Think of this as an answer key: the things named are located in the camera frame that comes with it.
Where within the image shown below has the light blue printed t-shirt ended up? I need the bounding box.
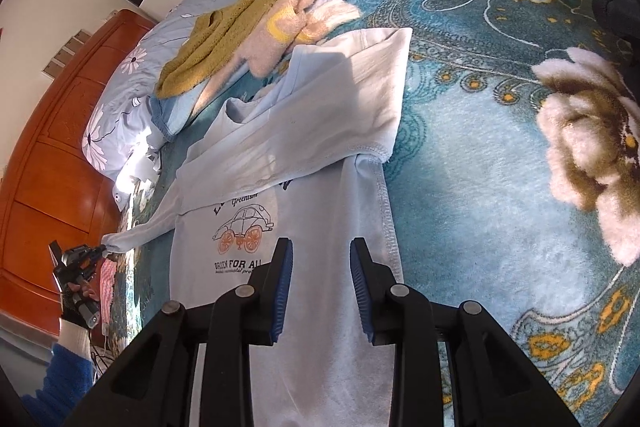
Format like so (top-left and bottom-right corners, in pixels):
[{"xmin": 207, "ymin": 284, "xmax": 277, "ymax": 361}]
[{"xmin": 103, "ymin": 28, "xmax": 412, "ymax": 426}]

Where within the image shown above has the blue sleeved left forearm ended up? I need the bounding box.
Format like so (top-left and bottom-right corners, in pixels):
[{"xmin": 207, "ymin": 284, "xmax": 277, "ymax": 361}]
[{"xmin": 21, "ymin": 315, "xmax": 93, "ymax": 426}]

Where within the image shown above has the left hand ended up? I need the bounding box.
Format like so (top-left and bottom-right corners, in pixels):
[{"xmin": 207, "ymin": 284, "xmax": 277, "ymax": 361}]
[{"xmin": 61, "ymin": 281, "xmax": 101, "ymax": 331}]

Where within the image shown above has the orange wooden headboard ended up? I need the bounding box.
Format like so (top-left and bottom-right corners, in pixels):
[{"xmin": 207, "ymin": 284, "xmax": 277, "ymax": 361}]
[{"xmin": 1, "ymin": 10, "xmax": 153, "ymax": 343}]

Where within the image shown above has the blue trimmed folded garment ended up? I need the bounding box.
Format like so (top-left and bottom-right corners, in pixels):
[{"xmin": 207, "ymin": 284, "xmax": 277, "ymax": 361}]
[{"xmin": 149, "ymin": 65, "xmax": 252, "ymax": 142}]

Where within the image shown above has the teal floral plush blanket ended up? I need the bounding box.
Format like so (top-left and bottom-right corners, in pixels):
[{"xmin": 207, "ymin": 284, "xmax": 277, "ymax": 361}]
[{"xmin": 106, "ymin": 0, "xmax": 640, "ymax": 427}]

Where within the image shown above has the olive green knit sweater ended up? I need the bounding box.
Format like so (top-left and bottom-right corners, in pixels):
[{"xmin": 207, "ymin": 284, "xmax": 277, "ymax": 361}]
[{"xmin": 154, "ymin": 0, "xmax": 278, "ymax": 100}]

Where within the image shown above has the cream fluffy sweater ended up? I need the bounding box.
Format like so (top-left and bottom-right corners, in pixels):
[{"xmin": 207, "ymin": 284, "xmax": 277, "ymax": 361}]
[{"xmin": 188, "ymin": 0, "xmax": 362, "ymax": 118}]

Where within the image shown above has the dark navy fleece garment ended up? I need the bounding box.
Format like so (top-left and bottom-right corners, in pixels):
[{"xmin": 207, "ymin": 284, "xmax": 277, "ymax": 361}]
[{"xmin": 592, "ymin": 0, "xmax": 640, "ymax": 40}]

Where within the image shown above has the wall switch panel row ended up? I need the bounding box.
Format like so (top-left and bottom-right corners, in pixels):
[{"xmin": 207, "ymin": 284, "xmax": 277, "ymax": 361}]
[{"xmin": 42, "ymin": 30, "xmax": 91, "ymax": 79}]

